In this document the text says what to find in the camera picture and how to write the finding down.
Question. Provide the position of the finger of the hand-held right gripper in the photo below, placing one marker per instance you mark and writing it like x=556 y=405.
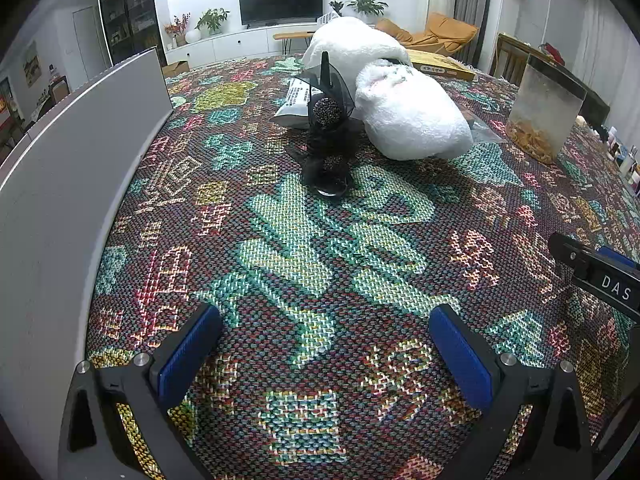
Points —
x=570 y=255
x=620 y=258

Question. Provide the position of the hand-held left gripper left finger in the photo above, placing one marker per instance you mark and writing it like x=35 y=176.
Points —
x=187 y=355

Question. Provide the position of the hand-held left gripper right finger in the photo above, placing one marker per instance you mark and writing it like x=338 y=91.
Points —
x=462 y=355

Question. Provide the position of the white storage box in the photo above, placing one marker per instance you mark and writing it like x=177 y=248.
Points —
x=60 y=210

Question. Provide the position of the black lace hair accessory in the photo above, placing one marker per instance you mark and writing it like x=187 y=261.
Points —
x=327 y=172
x=326 y=107

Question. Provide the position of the group of small bottles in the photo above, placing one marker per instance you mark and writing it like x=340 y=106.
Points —
x=622 y=155

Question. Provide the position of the clear plastic snack container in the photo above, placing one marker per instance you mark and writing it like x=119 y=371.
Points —
x=542 y=110

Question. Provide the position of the clear plastic bag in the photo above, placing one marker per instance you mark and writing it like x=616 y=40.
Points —
x=487 y=130

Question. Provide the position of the colourful patterned woven blanket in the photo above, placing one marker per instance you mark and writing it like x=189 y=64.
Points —
x=320 y=270

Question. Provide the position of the white plush pillow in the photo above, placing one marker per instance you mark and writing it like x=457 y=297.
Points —
x=400 y=105

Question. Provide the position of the yellow flat box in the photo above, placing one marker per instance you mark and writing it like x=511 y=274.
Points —
x=440 y=66

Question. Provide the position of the orange lounge chair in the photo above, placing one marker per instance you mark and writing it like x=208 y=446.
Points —
x=435 y=32

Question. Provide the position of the white printed plastic packet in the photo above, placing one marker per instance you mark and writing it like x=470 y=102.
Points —
x=295 y=102

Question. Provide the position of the brown cardboard box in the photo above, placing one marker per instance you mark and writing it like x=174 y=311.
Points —
x=176 y=69

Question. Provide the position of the white low media cabinet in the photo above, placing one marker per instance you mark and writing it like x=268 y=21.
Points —
x=240 y=45

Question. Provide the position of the white round vase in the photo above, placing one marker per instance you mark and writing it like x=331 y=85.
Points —
x=193 y=36

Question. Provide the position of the leafy green potted plant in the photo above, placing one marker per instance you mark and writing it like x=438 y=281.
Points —
x=369 y=5

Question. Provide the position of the red flower bouquet vase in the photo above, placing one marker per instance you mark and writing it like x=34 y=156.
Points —
x=177 y=27

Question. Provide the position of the wooden side table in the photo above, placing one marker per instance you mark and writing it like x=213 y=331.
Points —
x=295 y=37

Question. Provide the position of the small dark potted plant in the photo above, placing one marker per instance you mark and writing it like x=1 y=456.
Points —
x=337 y=7

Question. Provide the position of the black glass display cabinet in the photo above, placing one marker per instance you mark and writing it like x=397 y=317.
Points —
x=131 y=10

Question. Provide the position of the black flat television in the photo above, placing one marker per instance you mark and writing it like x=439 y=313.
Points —
x=280 y=2

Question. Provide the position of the framed wall picture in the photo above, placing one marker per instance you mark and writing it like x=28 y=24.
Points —
x=31 y=64

